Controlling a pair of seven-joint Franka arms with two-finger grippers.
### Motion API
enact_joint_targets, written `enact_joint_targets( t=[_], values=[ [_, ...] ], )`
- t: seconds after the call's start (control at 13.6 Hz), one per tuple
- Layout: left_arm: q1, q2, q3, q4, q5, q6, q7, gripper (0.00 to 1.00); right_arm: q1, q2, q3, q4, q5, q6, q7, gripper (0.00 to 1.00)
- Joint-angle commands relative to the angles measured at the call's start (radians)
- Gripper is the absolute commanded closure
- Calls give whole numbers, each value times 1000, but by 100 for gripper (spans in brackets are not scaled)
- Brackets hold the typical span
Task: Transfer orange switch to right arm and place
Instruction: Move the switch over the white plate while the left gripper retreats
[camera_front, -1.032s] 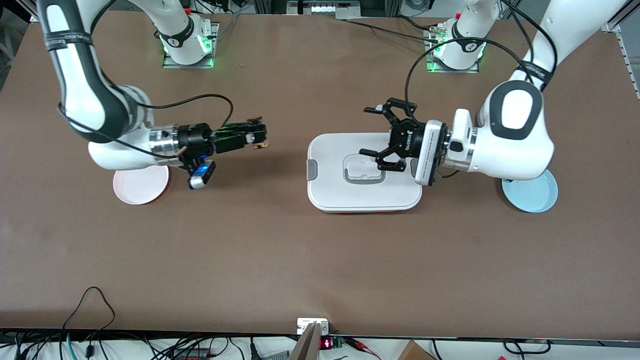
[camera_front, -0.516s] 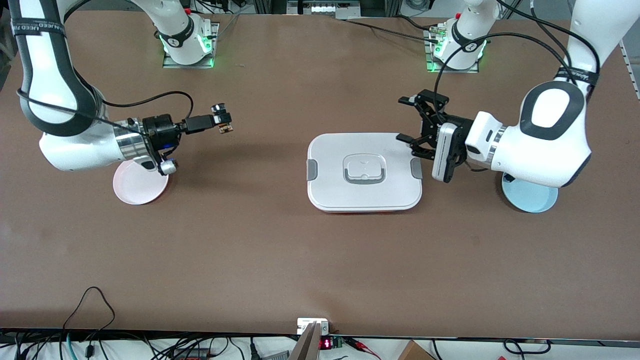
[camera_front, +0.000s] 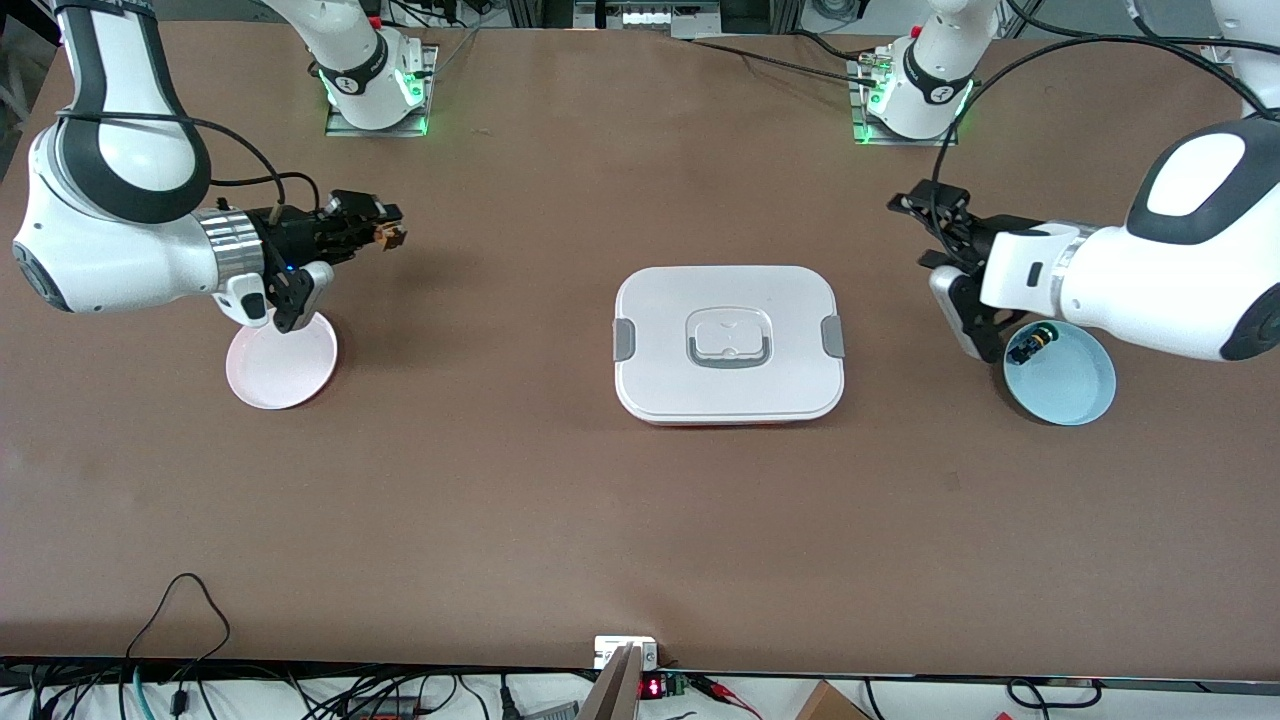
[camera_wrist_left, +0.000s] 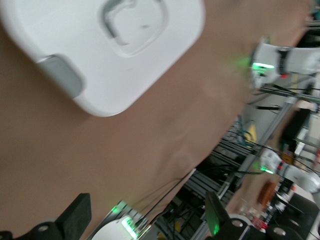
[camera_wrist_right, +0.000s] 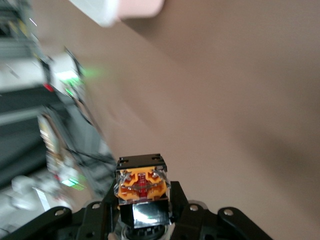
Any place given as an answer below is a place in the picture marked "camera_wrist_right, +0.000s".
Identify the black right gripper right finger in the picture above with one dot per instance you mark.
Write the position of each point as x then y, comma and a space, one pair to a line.
212, 225

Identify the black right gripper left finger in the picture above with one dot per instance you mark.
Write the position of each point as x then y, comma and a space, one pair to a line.
62, 225

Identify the orange push-button switch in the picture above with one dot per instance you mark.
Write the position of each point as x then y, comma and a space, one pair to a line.
141, 185

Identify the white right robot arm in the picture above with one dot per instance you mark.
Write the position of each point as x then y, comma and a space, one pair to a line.
22, 186

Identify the pink round plate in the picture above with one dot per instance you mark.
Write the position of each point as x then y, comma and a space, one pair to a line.
135, 8

